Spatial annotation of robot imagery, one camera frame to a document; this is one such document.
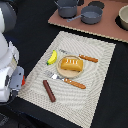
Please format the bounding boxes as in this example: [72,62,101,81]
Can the orange toy bread loaf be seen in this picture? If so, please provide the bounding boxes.
[61,58,83,71]

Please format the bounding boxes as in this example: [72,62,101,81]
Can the yellow toy banana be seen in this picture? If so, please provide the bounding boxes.
[47,50,57,65]

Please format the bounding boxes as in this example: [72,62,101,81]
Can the brown toy chocolate bar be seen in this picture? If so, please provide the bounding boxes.
[43,80,56,102]

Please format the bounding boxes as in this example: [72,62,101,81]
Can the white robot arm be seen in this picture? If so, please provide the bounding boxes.
[0,0,25,106]

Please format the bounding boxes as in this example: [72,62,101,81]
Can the round wooden plate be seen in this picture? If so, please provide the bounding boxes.
[57,55,83,78]

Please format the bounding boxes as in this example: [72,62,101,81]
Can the beige woven placemat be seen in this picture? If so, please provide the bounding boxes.
[19,31,115,128]

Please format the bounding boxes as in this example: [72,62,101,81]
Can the dark grey tall pot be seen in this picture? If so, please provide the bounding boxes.
[55,0,79,18]

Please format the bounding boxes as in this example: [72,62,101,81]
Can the black round lid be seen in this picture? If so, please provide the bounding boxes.
[88,1,105,9]

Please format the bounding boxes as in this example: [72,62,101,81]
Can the beige bowl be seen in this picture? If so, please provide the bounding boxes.
[119,5,128,30]

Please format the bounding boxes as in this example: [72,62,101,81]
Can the knife with wooden handle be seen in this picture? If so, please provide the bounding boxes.
[59,49,98,63]

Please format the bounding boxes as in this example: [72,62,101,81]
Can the fork with wooden handle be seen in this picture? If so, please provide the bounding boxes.
[44,70,86,89]

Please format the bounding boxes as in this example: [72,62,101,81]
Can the grey pot with handle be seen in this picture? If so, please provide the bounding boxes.
[68,5,103,24]

